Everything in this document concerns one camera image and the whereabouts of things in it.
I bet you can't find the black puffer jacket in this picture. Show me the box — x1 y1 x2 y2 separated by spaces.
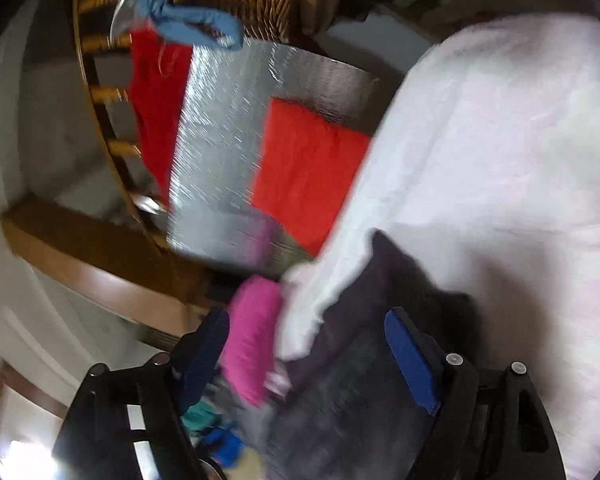
263 231 479 479

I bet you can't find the teal garment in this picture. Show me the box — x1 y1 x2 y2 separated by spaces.
181 400 222 434

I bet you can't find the grey garment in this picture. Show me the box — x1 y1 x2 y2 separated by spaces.
204 374 282 451

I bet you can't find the blue garment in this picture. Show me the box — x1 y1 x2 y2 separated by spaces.
197 425 244 468

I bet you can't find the pink pillow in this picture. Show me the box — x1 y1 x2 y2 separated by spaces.
221 275 283 408

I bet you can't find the wooden bedside cabinet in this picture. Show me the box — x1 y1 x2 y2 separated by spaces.
0 195 216 337

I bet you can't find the white fluffy bed blanket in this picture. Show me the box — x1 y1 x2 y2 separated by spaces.
276 14 600 479

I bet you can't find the red cloth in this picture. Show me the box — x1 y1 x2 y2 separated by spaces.
250 99 370 257

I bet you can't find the silver foil headboard panel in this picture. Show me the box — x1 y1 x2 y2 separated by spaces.
166 39 398 278

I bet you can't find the red hanging garment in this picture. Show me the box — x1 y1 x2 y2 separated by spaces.
128 28 192 202

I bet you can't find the light blue cloth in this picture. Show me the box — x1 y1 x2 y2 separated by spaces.
135 0 244 52

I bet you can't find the wooden ladder frame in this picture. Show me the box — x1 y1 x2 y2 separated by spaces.
71 0 169 252

